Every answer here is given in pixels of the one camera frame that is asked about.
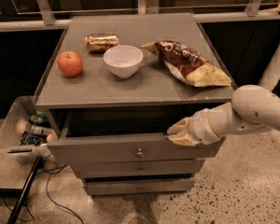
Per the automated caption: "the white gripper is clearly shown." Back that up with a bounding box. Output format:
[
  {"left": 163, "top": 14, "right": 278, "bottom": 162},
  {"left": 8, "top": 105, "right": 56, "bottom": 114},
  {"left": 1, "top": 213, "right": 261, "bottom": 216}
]
[{"left": 167, "top": 109, "right": 220, "bottom": 147}]

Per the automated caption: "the grey top drawer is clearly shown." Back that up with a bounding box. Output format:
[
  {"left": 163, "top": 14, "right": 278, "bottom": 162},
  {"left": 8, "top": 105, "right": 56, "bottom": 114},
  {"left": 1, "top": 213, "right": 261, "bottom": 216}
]
[{"left": 46, "top": 110, "right": 226, "bottom": 166}]

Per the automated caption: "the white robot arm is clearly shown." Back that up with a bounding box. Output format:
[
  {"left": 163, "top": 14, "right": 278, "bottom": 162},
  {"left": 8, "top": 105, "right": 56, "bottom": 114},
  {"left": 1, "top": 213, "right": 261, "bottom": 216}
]
[{"left": 167, "top": 44, "right": 280, "bottom": 146}]

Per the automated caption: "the grey three-drawer cabinet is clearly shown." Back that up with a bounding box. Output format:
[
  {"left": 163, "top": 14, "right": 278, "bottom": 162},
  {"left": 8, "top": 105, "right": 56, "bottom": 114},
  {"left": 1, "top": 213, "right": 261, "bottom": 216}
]
[{"left": 35, "top": 14, "right": 233, "bottom": 185}]

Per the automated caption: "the grey middle drawer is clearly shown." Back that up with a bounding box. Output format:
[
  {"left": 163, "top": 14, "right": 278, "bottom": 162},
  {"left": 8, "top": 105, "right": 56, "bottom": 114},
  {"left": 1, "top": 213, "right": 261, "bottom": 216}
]
[{"left": 71, "top": 159, "right": 204, "bottom": 178}]

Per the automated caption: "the brown yellow chip bag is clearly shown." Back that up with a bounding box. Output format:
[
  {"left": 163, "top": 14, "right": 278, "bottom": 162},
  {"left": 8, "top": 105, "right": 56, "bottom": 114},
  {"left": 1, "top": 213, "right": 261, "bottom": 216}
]
[{"left": 142, "top": 40, "right": 231, "bottom": 88}]

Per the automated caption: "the white bowl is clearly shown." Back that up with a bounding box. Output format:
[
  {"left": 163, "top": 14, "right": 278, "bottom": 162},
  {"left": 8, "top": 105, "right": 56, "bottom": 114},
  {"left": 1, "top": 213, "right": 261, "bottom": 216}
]
[{"left": 103, "top": 45, "right": 143, "bottom": 78}]

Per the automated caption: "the gold soda can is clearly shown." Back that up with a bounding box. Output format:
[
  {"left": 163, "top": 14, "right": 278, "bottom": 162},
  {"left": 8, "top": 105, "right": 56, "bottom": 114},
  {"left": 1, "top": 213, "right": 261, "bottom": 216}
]
[{"left": 85, "top": 33, "right": 119, "bottom": 52}]

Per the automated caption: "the red apple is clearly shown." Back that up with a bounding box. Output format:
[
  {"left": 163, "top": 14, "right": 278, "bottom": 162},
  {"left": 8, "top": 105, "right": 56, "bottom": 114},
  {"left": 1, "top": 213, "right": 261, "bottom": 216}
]
[{"left": 57, "top": 51, "right": 83, "bottom": 77}]

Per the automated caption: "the white bottle in bin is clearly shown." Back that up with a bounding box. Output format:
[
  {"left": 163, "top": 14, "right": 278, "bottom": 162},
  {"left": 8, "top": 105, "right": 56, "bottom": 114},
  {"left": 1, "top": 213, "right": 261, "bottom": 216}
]
[{"left": 16, "top": 119, "right": 52, "bottom": 136}]

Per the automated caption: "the green patterned item in bin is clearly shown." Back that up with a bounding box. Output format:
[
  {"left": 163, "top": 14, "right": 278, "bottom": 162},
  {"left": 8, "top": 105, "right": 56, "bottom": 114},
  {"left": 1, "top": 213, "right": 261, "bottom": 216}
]
[{"left": 29, "top": 109, "right": 49, "bottom": 127}]

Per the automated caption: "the clear plastic bin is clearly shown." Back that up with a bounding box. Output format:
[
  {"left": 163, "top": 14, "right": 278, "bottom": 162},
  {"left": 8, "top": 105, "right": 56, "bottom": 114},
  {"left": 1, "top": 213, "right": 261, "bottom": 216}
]
[{"left": 0, "top": 96, "right": 58, "bottom": 162}]

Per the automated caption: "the dark blue snack packet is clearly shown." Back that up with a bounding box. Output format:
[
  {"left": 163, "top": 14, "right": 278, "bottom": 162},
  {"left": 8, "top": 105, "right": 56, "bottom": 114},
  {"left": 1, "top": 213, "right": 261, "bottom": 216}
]
[{"left": 20, "top": 132, "right": 47, "bottom": 147}]

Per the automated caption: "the black pole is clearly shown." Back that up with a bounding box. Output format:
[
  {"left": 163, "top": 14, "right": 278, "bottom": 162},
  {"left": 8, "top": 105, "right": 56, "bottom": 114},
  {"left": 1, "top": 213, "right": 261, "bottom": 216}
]
[{"left": 7, "top": 156, "right": 42, "bottom": 224}]

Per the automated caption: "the metal railing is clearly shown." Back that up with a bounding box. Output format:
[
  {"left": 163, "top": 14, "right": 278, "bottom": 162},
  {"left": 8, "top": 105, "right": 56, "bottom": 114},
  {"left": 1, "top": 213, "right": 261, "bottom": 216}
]
[{"left": 0, "top": 0, "right": 280, "bottom": 32}]

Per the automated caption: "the blue cable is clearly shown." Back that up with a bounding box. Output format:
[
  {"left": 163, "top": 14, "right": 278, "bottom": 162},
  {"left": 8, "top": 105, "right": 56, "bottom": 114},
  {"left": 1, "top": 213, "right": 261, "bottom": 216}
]
[{"left": 42, "top": 161, "right": 85, "bottom": 224}]

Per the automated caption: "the black cable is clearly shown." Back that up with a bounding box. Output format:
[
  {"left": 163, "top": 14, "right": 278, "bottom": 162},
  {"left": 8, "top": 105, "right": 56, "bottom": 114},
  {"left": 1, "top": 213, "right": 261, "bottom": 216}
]
[{"left": 0, "top": 171, "right": 35, "bottom": 223}]

